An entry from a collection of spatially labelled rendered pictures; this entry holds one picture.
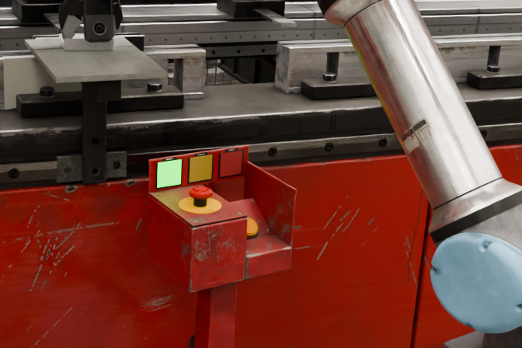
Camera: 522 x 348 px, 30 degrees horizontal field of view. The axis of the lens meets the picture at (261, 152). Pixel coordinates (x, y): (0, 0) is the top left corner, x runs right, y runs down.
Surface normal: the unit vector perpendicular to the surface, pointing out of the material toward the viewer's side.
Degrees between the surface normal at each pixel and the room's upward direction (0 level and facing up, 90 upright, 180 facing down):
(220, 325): 90
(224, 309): 90
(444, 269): 96
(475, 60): 90
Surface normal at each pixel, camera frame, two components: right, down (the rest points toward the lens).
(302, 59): 0.40, 0.32
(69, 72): 0.06, -0.94
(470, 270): -0.63, 0.32
